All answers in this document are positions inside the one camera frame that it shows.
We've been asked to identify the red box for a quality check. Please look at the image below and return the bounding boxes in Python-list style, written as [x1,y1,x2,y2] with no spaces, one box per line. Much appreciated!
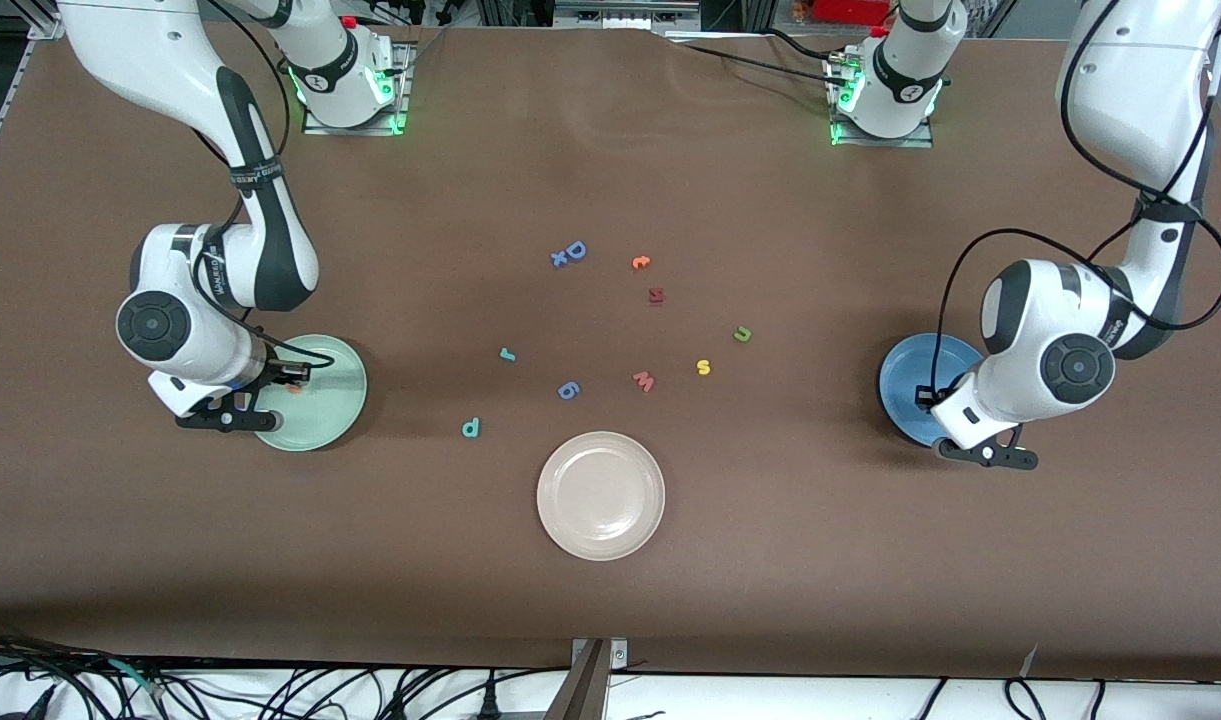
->
[813,0,893,26]

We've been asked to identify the black tabletop cable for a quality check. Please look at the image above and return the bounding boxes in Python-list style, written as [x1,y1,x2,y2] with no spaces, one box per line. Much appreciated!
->
[660,28,856,91]

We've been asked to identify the tangled black floor cables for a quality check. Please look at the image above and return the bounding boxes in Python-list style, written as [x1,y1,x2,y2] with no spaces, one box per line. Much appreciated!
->
[0,625,571,720]

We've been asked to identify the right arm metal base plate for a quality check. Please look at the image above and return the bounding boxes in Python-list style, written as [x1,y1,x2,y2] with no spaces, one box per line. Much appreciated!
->
[303,40,414,136]

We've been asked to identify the blue plate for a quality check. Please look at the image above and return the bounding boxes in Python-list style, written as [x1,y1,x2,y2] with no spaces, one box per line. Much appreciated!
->
[878,333,986,448]

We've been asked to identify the beige plate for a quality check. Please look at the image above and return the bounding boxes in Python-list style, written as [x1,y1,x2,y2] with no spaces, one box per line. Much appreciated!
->
[536,431,666,562]

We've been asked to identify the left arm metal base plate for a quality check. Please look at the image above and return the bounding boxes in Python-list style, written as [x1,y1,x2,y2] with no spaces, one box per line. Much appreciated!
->
[830,50,936,149]

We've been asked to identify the mint green plate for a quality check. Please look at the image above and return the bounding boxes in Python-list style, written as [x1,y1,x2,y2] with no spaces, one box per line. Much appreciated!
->
[253,334,368,453]

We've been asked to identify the aluminium table frame rail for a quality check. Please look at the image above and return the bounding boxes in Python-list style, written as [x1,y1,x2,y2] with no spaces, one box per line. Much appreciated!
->
[0,14,66,196]

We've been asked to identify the teal floor cable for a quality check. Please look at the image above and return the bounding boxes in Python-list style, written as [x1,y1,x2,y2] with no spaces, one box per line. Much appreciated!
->
[108,658,166,699]

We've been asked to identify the looped black floor cable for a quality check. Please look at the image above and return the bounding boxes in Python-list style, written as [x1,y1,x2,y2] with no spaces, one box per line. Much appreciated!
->
[1003,678,1049,720]

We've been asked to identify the silver equipment rack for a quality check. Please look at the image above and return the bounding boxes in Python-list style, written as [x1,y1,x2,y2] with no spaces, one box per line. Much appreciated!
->
[553,0,703,26]

